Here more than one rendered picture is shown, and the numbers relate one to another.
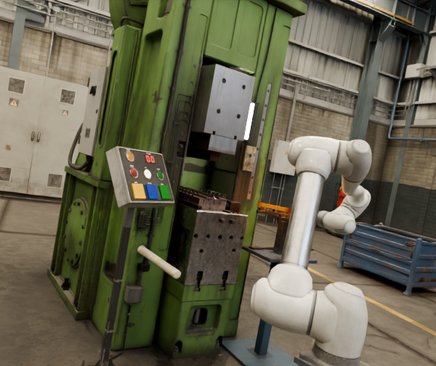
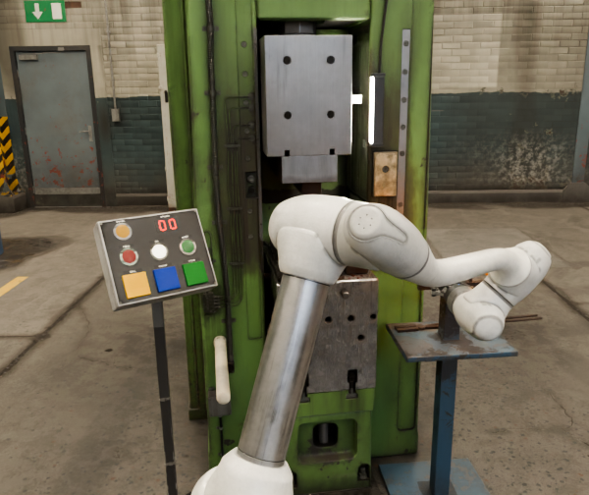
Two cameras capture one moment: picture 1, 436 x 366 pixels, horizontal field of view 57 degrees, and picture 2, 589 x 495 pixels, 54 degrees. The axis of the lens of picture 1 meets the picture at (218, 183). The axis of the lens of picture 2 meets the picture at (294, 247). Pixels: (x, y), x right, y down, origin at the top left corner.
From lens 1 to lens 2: 1.10 m
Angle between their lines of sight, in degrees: 29
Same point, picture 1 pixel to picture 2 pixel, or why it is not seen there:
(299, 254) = (254, 438)
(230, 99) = (307, 88)
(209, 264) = (318, 362)
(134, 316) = (232, 431)
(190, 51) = (229, 21)
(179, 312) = not seen: hidden behind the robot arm
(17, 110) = not seen: hidden behind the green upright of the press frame
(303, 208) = (270, 349)
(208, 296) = (327, 409)
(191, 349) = (314, 482)
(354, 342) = not seen: outside the picture
